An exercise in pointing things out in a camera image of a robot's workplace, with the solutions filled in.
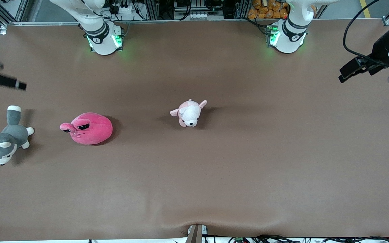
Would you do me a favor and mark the pink round plush toy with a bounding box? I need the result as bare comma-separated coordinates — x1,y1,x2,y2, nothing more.
59,112,113,145

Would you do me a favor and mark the grey white husky plush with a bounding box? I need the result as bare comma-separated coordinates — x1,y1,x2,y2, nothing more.
0,105,35,166

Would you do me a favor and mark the orange snack packets pile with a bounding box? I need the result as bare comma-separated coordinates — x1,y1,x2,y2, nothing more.
248,0,316,20

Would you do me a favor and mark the white power strip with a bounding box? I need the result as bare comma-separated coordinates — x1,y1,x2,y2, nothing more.
112,3,138,14

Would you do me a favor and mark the white pink plush puppy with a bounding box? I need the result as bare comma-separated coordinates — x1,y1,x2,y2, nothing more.
170,99,208,128

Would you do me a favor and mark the brown table mat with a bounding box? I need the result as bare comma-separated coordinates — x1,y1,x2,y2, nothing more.
0,19,389,242

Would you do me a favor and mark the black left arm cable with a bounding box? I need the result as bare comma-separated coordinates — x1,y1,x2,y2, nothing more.
342,0,389,66

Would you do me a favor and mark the aluminium table edge rail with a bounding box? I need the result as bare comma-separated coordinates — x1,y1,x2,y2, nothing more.
9,19,273,26

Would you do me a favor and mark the black cable bundle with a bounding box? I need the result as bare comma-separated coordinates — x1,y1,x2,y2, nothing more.
211,235,389,243

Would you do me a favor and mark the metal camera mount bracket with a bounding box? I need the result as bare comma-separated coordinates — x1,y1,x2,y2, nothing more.
185,224,209,243

